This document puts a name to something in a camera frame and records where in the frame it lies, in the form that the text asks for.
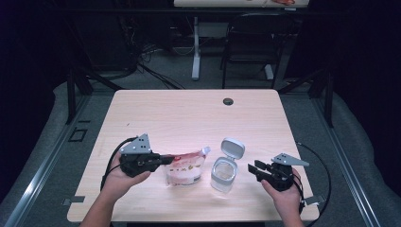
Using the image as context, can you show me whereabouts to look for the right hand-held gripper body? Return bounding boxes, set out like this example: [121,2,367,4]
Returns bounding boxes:
[264,152,310,192]

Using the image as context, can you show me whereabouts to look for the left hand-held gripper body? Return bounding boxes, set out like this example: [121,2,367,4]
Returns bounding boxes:
[118,132,163,178]

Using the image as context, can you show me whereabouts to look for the clear white sugar pouch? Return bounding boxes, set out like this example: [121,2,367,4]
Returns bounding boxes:
[164,146,212,187]

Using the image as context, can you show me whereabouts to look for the clear jar with grey lid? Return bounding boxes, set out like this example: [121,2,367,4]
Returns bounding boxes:
[210,137,246,194]

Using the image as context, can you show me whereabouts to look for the person's right hand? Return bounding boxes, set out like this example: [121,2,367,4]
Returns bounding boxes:
[260,167,305,216]

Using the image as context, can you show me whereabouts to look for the person's left hand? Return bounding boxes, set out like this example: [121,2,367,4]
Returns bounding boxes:
[101,153,152,199]

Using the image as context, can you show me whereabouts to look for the grey tape strip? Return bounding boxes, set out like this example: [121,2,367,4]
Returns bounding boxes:
[304,194,325,206]
[61,195,86,206]

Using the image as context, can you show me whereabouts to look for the black metal stand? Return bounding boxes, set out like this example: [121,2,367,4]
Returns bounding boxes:
[64,62,124,126]
[277,67,335,129]

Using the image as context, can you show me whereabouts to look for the white-legged wooden desk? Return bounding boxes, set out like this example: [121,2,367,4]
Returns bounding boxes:
[173,0,311,81]

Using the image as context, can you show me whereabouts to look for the black metal chair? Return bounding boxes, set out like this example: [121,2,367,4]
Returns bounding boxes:
[220,12,298,90]

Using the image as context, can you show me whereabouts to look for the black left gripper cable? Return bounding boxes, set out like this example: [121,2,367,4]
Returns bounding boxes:
[99,135,140,192]

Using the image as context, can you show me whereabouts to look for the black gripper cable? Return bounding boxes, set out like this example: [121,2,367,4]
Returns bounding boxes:
[294,141,332,221]
[99,135,140,192]

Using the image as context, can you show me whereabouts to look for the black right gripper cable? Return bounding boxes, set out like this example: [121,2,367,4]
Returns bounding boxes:
[294,141,332,221]

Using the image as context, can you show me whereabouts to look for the aluminium floor rail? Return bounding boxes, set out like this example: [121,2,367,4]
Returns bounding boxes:
[3,94,93,227]
[310,94,382,227]

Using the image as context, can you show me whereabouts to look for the tangle of black floor cables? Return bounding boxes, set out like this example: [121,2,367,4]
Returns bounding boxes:
[119,15,187,91]

